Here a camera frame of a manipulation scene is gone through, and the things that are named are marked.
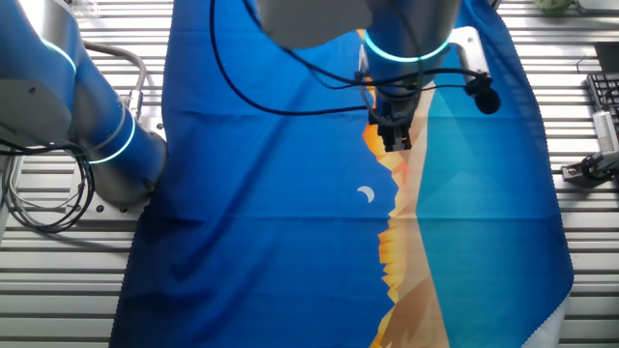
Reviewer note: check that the white mesh goal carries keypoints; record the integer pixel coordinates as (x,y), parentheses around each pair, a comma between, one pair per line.
(362,60)

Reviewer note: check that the black keyboard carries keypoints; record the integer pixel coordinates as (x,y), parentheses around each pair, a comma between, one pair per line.
(604,94)

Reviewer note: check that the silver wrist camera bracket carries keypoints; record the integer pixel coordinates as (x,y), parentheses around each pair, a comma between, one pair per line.
(471,48)

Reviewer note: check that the white flat object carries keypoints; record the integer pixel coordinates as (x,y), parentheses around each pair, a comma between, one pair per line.
(597,5)

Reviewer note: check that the blue landscape print cloth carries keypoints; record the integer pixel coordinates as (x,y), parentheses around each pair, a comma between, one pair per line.
(290,217)

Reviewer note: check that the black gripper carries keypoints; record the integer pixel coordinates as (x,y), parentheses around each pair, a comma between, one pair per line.
(394,108)

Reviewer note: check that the green round object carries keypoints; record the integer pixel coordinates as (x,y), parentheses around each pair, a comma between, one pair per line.
(553,6)

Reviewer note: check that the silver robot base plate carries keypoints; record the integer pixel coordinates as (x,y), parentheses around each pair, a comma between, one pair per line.
(106,212)

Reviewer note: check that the black clamp tool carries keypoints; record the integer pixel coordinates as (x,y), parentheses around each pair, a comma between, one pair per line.
(590,169)

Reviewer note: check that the dark box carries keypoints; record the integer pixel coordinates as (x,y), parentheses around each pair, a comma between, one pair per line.
(607,57)

